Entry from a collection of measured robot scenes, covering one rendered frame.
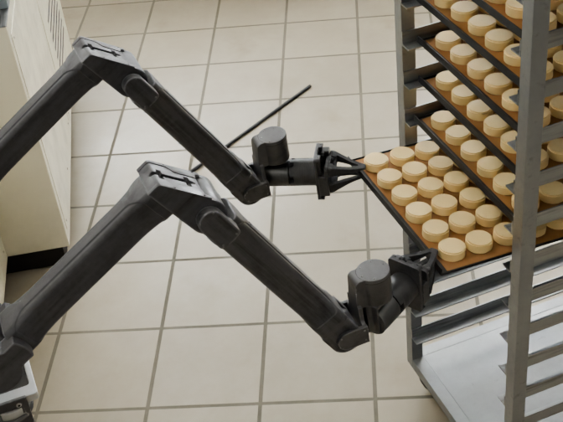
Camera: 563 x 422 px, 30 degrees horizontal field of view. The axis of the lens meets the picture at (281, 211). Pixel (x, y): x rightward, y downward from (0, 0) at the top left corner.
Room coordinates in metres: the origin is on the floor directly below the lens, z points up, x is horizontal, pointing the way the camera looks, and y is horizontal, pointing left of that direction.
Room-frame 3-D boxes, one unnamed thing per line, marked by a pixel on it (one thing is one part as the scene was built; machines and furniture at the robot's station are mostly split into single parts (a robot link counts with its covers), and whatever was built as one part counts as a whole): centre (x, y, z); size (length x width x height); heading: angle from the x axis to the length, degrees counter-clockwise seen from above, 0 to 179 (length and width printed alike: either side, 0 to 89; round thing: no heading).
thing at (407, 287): (1.36, -0.19, 0.81); 0.07 x 0.07 x 0.10; 47
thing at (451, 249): (1.44, -0.30, 0.82); 0.05 x 0.05 x 0.02
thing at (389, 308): (1.31, -0.14, 0.82); 0.07 x 0.06 x 0.07; 137
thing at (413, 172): (1.70, -0.27, 0.81); 0.05 x 0.05 x 0.02
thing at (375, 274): (1.31, -0.11, 0.85); 0.12 x 0.09 x 0.11; 106
